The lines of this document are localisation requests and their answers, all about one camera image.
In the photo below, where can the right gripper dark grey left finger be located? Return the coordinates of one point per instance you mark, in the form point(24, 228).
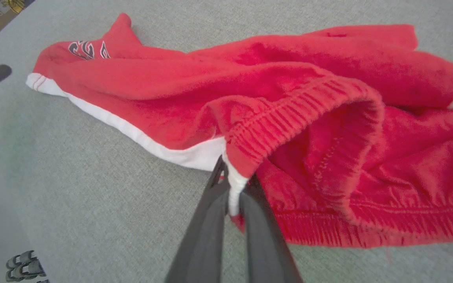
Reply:
point(201, 243)

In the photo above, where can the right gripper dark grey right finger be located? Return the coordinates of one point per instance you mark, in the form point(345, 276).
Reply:
point(266, 247)

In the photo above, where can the red shorts with white trim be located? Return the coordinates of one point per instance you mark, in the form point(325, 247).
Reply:
point(289, 78)

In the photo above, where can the light grey fabric sofa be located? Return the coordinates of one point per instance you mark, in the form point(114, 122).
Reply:
point(92, 184)

